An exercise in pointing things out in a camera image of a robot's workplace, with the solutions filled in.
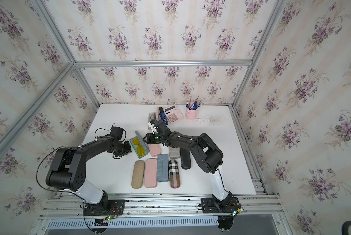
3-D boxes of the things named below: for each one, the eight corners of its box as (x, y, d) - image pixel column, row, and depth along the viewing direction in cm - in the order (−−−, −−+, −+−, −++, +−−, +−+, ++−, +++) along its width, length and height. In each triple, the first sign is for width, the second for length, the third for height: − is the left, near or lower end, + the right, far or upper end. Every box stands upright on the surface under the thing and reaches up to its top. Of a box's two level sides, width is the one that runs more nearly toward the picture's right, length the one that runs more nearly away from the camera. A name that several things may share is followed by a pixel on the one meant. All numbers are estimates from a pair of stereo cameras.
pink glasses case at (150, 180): (144, 188, 80) (143, 187, 79) (146, 160, 91) (145, 158, 89) (157, 187, 81) (156, 186, 79) (157, 159, 91) (156, 157, 90)
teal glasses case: (155, 181, 83) (155, 180, 81) (158, 155, 93) (157, 153, 91) (168, 181, 83) (168, 180, 81) (169, 155, 93) (169, 153, 91)
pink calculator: (171, 123, 110) (171, 121, 107) (163, 110, 118) (163, 108, 116) (183, 119, 113) (183, 116, 110) (175, 107, 121) (175, 104, 119)
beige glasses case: (130, 188, 80) (129, 186, 78) (135, 162, 90) (134, 160, 88) (142, 188, 80) (141, 186, 78) (146, 162, 90) (145, 160, 88)
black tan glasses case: (180, 169, 88) (180, 167, 86) (180, 149, 96) (180, 148, 94) (191, 169, 88) (191, 167, 86) (189, 150, 96) (190, 148, 94)
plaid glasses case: (170, 188, 81) (169, 186, 78) (168, 162, 91) (168, 159, 88) (180, 187, 81) (181, 185, 78) (178, 161, 91) (178, 159, 88)
